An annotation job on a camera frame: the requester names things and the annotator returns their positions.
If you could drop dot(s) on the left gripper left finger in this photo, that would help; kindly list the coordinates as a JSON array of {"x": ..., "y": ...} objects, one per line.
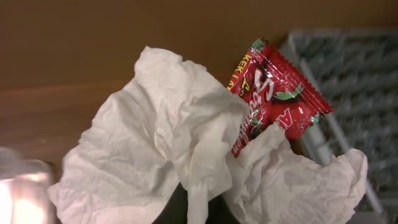
[{"x": 175, "y": 211}]

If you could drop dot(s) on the grey dishwasher rack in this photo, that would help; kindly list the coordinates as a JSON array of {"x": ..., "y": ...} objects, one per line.
[{"x": 356, "y": 71}]

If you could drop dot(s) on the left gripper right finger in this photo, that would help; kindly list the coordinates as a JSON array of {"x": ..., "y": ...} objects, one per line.
[{"x": 219, "y": 212}]

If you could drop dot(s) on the clear plastic bin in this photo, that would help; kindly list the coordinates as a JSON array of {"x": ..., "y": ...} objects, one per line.
[{"x": 24, "y": 185}]

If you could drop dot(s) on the white napkin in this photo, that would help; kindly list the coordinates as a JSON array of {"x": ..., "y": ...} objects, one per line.
[{"x": 175, "y": 124}]

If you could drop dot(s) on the red snack wrapper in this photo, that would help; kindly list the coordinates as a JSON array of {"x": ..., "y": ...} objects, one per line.
[{"x": 276, "y": 92}]

